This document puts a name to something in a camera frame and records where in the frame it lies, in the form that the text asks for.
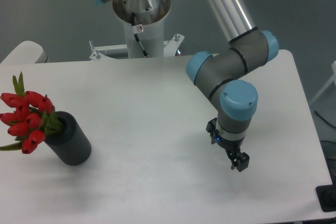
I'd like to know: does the white pedestal base frame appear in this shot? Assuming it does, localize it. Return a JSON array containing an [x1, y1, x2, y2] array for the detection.
[[89, 33, 185, 61]]

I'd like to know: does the black cable on floor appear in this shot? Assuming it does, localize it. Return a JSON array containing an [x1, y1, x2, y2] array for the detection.
[[314, 110, 336, 128]]

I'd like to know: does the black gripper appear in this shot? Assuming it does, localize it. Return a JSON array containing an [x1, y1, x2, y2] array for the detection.
[[206, 118, 249, 172]]

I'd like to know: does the white frame at right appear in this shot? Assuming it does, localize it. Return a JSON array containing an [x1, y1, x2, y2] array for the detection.
[[309, 61, 335, 107]]

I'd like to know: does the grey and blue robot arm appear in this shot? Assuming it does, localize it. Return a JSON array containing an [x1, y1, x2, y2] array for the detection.
[[93, 0, 279, 171]]

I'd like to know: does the red tulip bouquet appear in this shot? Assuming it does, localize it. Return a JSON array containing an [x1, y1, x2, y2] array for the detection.
[[1, 73, 65, 154]]

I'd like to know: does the dark grey ribbed vase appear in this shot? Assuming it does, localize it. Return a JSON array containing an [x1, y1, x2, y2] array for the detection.
[[45, 111, 91, 166]]

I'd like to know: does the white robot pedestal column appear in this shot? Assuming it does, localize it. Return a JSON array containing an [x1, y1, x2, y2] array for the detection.
[[112, 0, 172, 59]]

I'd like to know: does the white chair backrest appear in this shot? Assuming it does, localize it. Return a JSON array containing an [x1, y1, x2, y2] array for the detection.
[[1, 40, 50, 66]]

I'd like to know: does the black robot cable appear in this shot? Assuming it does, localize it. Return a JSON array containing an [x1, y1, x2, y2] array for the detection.
[[130, 12, 151, 58]]

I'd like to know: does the black device at table edge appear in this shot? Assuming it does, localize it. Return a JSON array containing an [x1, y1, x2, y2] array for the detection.
[[316, 185, 335, 212]]

